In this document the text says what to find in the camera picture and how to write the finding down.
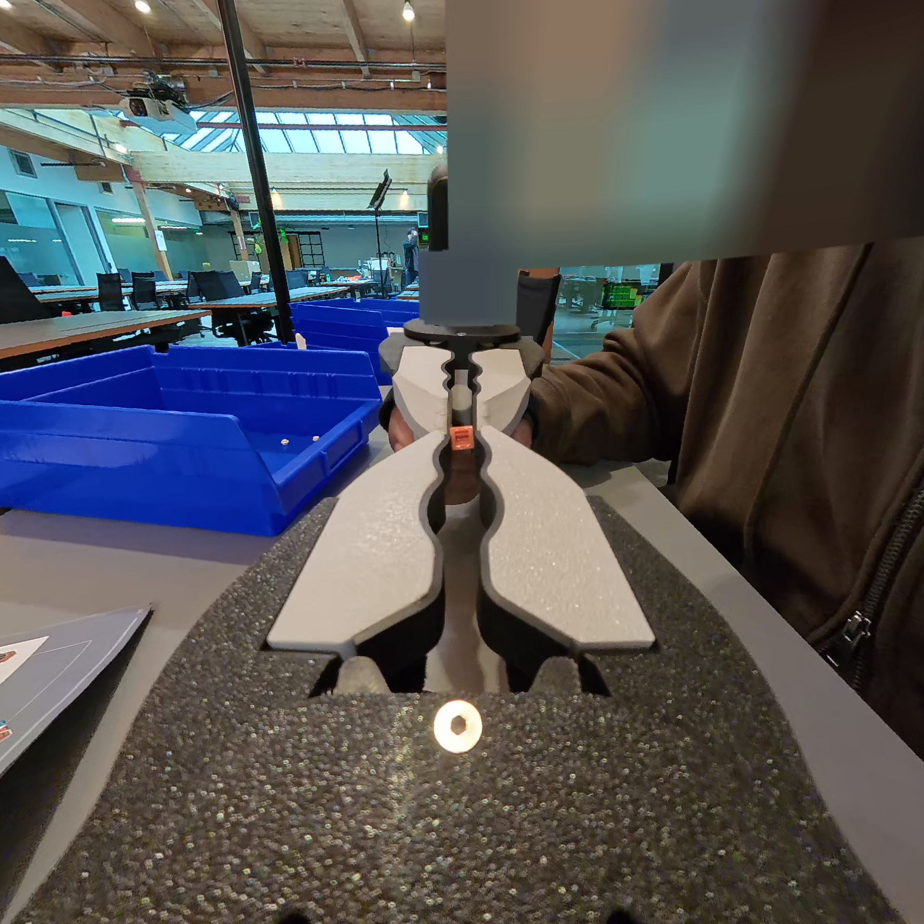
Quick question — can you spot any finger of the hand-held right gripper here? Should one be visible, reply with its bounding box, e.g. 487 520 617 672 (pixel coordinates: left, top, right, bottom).
390 348 456 443
469 348 535 436

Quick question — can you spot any ceiling projector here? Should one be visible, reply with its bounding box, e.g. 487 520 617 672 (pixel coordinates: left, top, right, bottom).
119 72 197 136

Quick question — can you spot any grey instruction booklet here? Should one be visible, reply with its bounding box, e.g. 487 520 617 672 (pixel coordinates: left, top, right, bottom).
0 605 154 777

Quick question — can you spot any black light stand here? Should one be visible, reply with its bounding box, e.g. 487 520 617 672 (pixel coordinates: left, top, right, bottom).
367 168 395 291

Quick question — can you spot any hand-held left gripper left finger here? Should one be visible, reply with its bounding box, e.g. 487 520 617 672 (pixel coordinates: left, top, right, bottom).
266 431 452 681

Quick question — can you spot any black office chair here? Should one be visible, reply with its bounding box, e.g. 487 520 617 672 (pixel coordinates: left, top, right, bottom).
517 269 563 362

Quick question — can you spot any person's right hand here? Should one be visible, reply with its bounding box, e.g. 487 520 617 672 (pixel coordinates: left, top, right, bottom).
379 400 539 506

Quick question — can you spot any person's brown hooded jacket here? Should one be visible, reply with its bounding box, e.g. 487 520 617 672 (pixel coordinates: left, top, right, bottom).
635 242 924 759

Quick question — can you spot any black pole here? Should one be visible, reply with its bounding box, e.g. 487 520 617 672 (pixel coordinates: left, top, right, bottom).
217 0 295 346

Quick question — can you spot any wood-topped office desk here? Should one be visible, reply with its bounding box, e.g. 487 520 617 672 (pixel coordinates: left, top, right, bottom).
0 309 212 362

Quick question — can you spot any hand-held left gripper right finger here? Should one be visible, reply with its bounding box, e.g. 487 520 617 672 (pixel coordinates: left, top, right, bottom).
471 426 658 681

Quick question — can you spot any blue plastic bin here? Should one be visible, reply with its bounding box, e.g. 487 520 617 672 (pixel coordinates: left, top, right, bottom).
249 298 421 401
0 343 384 539

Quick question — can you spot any grey desk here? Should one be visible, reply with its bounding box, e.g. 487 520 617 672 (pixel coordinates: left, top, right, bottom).
0 426 924 924

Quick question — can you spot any person's right forearm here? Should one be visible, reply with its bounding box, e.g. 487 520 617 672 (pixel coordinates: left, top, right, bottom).
530 339 694 466

